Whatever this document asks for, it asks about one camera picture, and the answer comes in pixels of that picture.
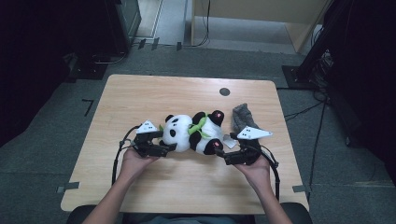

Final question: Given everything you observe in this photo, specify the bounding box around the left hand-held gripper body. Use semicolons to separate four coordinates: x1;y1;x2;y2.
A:
134;119;159;158

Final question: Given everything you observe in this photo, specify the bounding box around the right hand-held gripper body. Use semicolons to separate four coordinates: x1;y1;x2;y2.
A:
236;125;274;166

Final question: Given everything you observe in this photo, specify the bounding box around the grey fuzzy cloth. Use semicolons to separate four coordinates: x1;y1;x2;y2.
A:
232;103;261;134

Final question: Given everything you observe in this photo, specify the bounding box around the panda plush toy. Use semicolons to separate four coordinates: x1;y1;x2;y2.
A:
158;109;237;156

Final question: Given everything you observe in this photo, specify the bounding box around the person's right hand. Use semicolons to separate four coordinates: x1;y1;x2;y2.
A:
233;154;271;191

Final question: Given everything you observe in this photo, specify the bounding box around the person's left hand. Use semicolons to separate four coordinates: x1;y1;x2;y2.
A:
120;147;160;183

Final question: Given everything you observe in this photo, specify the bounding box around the grey floor tape piece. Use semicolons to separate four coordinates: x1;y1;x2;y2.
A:
291;184;312;193

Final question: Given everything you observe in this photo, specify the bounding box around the person's grey-blue clothing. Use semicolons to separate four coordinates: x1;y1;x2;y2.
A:
122;213;256;224

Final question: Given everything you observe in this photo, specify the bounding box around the black chair armrest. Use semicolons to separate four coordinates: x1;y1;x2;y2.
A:
279;202;314;224
66;204;97;224

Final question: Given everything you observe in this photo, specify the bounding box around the black metal stand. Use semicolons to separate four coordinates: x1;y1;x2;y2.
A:
281;0;344;91

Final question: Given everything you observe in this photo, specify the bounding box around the black cabinet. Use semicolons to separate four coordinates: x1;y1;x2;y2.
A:
104;0;143;55

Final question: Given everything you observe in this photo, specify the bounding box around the light wooden furniture panel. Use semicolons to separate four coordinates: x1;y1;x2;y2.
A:
191;0;332;54

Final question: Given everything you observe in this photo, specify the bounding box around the dark curtain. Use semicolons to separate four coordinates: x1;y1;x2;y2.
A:
0;0;110;147
323;0;396;188

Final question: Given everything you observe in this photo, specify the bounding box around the right hand-held gripper black cable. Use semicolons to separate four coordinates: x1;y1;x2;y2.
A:
260;144;280;202

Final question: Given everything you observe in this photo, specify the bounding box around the hand-held gripper black cable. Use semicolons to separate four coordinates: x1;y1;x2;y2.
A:
260;144;280;202
111;124;141;186

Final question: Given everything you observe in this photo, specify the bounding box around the left hand-held gripper black cable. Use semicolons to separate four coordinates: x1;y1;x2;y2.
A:
111;124;141;186

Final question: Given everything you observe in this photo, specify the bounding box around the long black floor cable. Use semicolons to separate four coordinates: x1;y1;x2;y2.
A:
307;99;328;189

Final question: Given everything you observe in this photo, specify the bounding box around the short black floor cable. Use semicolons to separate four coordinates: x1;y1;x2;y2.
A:
283;101;325;122

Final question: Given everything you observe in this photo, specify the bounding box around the looped black floor cable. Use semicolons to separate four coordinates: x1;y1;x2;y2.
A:
92;50;129;65

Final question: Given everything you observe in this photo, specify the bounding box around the black floor base plate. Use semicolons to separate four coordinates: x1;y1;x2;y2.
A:
62;52;108;83

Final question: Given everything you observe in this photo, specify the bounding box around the tangled cable bundle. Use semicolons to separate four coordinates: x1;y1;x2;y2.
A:
311;49;334;101

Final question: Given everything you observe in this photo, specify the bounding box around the thin black hanging cable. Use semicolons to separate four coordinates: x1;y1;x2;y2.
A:
186;0;211;49

